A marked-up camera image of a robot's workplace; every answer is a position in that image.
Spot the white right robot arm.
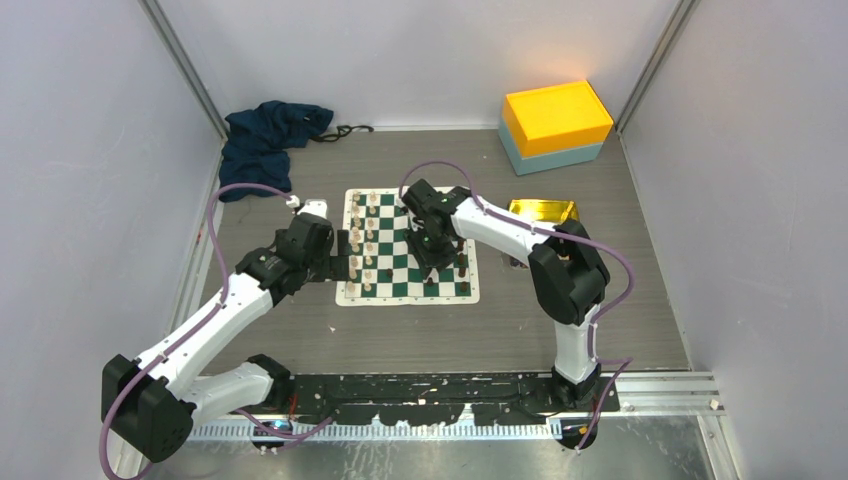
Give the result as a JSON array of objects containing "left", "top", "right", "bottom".
[{"left": 400, "top": 179, "right": 610, "bottom": 411}]

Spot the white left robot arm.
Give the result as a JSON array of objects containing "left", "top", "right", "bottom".
[{"left": 101, "top": 199, "right": 346, "bottom": 463}]

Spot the green white chess mat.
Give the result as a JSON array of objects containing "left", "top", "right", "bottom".
[{"left": 335, "top": 188, "right": 481, "bottom": 307}]

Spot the dark blue cloth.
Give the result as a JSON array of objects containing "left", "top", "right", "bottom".
[{"left": 218, "top": 100, "right": 334, "bottom": 203}]

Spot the gold metal tin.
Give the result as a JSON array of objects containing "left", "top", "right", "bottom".
[{"left": 508, "top": 199, "right": 580, "bottom": 225}]

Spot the yellow and blue box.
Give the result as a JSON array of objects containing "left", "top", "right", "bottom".
[{"left": 498, "top": 80, "right": 614, "bottom": 176}]

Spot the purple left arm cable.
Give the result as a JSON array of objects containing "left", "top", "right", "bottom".
[{"left": 97, "top": 182, "right": 301, "bottom": 480}]

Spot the black cord on table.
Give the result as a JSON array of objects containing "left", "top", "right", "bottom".
[{"left": 312, "top": 124, "right": 375, "bottom": 144}]

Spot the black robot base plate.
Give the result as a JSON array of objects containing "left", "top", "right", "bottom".
[{"left": 248, "top": 371, "right": 621, "bottom": 448}]

